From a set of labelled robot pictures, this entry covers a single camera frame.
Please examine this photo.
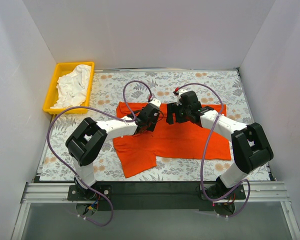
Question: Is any orange t shirt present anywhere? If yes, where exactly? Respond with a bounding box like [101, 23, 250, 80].
[113, 103, 231, 178]

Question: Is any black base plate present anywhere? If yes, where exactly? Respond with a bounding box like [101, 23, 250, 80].
[67, 180, 247, 212]

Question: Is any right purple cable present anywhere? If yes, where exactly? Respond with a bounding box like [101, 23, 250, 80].
[173, 82, 251, 219]

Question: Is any white t shirt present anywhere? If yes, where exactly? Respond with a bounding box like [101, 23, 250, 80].
[50, 64, 92, 109]

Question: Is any purple cable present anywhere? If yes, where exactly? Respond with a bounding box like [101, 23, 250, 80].
[173, 82, 251, 219]
[46, 80, 115, 227]

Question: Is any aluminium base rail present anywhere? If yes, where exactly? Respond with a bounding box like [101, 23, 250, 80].
[21, 181, 291, 203]

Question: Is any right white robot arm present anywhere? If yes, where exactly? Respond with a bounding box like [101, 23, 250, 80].
[166, 88, 274, 199]

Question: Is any yellow plastic bin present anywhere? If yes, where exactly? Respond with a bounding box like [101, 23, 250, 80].
[42, 61, 95, 115]

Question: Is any floral table mat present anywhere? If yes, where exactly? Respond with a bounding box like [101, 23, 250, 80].
[37, 70, 253, 182]

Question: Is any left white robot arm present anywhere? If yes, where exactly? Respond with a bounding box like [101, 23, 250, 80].
[65, 98, 161, 200]

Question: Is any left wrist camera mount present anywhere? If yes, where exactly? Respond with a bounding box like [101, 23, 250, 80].
[148, 97, 161, 108]

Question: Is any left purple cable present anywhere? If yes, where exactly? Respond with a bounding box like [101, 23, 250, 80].
[46, 80, 115, 227]

